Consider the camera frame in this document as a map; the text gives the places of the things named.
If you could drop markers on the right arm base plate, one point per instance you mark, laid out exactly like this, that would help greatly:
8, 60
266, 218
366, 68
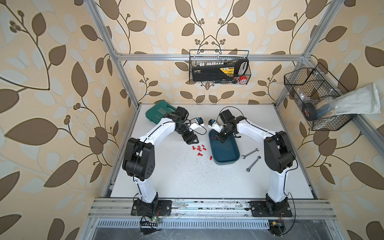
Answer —
270, 209

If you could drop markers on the black yellow hand saw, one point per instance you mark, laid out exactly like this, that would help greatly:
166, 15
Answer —
226, 72

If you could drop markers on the silver wrench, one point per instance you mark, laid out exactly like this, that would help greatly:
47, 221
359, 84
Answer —
250, 153
251, 166

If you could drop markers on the black tape roll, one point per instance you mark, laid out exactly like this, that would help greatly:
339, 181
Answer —
309, 111

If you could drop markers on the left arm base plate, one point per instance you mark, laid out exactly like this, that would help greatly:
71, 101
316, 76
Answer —
151, 207

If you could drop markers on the side wire basket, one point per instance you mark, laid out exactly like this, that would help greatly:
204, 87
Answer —
311, 85

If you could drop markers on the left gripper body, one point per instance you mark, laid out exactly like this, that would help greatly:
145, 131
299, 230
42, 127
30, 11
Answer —
185, 132

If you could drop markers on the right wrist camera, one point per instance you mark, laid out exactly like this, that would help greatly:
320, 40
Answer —
214, 125

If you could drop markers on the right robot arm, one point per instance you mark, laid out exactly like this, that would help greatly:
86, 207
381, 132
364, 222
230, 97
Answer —
278, 150

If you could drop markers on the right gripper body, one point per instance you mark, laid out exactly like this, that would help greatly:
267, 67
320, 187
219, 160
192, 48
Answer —
225, 133

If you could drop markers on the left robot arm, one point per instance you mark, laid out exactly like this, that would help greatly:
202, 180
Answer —
139, 158

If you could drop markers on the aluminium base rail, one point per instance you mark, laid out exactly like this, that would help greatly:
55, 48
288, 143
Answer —
242, 209

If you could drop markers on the back wire basket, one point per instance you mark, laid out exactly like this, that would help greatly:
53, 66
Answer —
216, 55

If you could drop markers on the green tool case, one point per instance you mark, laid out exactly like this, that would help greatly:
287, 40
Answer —
156, 113

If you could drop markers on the teal plastic storage box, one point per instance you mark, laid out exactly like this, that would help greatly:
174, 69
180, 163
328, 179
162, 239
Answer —
224, 153

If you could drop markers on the white cloth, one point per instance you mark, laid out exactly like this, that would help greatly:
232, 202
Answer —
364, 100

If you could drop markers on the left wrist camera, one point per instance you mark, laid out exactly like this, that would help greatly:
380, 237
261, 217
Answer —
196, 120

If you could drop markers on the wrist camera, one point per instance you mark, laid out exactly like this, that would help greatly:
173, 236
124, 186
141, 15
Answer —
196, 120
214, 125

